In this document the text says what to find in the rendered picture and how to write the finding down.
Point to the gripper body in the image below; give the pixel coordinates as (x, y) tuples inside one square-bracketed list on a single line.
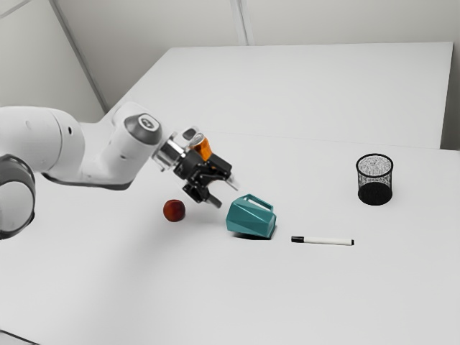
[(201, 170)]

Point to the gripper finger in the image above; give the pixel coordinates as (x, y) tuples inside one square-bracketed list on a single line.
[(215, 200), (231, 184)]

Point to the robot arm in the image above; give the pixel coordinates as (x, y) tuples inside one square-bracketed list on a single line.
[(72, 143)]

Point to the teal faceted mug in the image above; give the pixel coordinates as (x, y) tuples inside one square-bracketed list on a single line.
[(251, 220)]

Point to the red apple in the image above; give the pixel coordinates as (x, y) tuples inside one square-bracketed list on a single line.
[(174, 210)]

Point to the white marker pen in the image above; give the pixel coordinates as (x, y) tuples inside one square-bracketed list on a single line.
[(322, 240)]

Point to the black mesh pen holder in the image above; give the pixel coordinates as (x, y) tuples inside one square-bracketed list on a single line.
[(374, 179)]

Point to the orange wrist camera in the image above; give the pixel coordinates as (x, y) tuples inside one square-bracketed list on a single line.
[(202, 146)]

